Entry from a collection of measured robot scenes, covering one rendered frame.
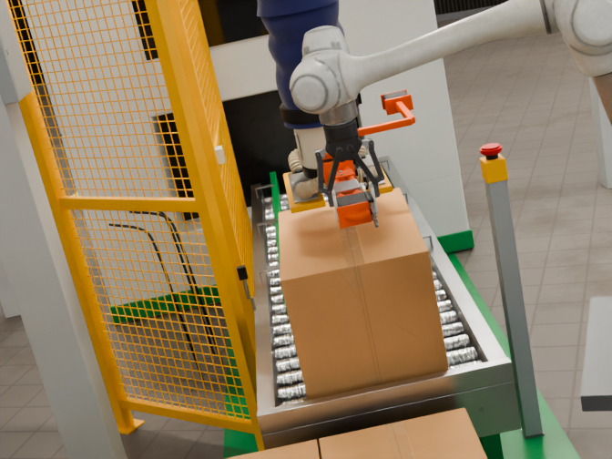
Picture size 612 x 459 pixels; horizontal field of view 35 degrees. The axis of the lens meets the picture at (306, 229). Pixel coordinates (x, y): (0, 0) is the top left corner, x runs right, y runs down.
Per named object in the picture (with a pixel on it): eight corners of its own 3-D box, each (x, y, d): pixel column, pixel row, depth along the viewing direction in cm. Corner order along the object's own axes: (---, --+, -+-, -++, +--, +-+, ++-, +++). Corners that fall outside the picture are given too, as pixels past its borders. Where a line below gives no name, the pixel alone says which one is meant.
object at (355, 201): (336, 217, 228) (331, 197, 226) (366, 209, 228) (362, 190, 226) (340, 229, 220) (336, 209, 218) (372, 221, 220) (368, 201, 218)
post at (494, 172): (520, 429, 338) (479, 158, 306) (538, 424, 338) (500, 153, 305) (525, 439, 331) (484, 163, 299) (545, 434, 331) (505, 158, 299)
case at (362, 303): (302, 322, 325) (278, 211, 312) (419, 299, 324) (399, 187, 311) (310, 412, 268) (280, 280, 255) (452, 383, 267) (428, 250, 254)
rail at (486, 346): (384, 193, 487) (378, 158, 481) (395, 190, 487) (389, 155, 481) (500, 425, 268) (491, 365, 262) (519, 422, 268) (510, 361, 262)
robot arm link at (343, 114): (312, 96, 219) (318, 121, 221) (315, 104, 211) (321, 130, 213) (351, 88, 219) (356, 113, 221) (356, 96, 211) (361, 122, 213)
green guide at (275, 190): (258, 191, 483) (254, 174, 480) (279, 187, 483) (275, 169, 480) (265, 321, 331) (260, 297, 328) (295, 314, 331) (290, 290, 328)
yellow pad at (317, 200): (283, 179, 299) (280, 164, 298) (315, 172, 300) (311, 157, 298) (291, 214, 268) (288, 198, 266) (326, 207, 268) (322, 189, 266)
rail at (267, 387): (258, 220, 488) (249, 185, 482) (269, 218, 488) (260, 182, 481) (270, 474, 269) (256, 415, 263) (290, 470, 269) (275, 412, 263)
